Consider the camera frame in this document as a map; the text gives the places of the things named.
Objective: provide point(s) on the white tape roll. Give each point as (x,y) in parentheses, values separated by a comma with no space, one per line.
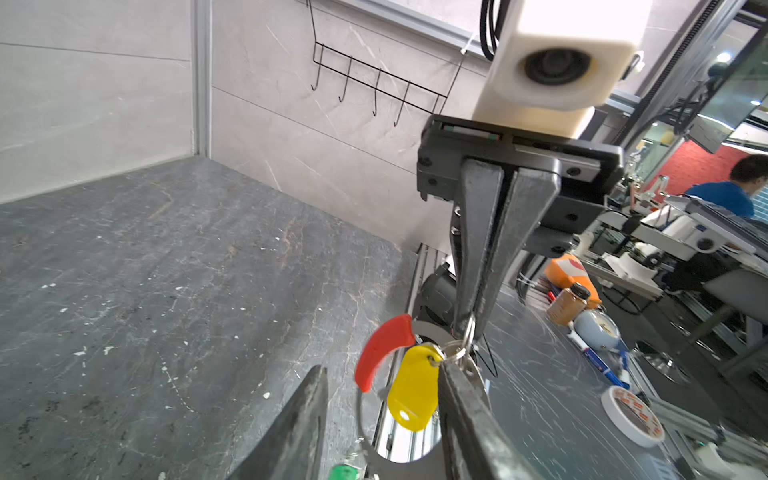
(632,417)

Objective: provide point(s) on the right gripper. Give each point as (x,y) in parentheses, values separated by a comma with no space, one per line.
(553,188)

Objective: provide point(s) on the yellow tagged key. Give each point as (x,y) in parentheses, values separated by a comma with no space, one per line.
(413,397)

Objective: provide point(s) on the brown bottle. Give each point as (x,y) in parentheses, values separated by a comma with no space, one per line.
(568,304)

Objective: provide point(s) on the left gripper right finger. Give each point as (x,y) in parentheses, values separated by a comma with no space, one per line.
(473,444)

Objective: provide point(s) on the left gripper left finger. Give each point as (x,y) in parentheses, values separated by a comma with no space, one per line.
(292,446)

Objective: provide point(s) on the green tagged key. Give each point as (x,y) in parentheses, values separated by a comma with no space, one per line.
(345,470)

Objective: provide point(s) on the blue marker pen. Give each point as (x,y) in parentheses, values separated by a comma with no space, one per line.
(596,361)

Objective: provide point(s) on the person in blue shirt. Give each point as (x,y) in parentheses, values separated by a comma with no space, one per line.
(746,179)

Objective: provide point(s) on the metal keyring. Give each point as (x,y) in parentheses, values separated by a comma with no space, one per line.
(455,350)

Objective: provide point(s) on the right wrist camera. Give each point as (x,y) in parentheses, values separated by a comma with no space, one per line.
(554,62)

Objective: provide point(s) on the white ceramic cup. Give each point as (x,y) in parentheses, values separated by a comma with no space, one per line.
(597,329)

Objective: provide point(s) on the black wire hook rack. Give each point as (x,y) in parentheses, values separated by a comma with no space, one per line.
(378,79)

